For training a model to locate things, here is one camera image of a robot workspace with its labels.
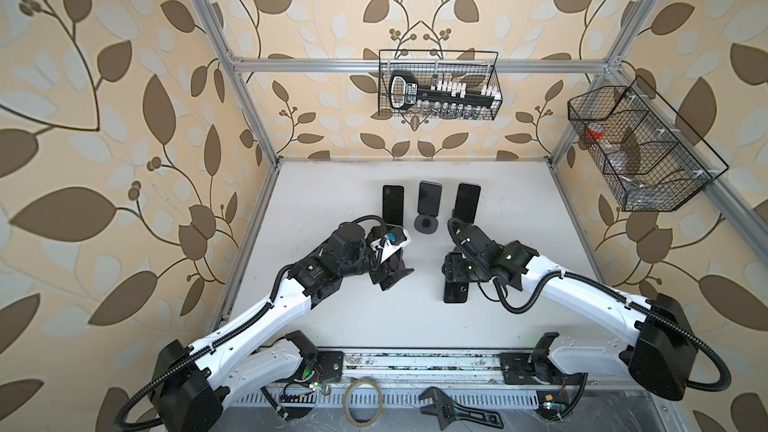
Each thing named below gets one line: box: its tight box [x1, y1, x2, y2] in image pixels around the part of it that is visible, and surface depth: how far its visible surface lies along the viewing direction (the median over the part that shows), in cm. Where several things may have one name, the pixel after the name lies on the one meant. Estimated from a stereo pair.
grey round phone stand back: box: [414, 214, 439, 234], surface depth 104 cm
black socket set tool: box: [388, 71, 503, 110], surface depth 84 cm
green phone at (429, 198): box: [418, 180, 443, 217], surface depth 96 cm
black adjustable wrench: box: [419, 387, 504, 430], surface depth 69 cm
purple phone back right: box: [452, 183, 481, 224], surface depth 95 cm
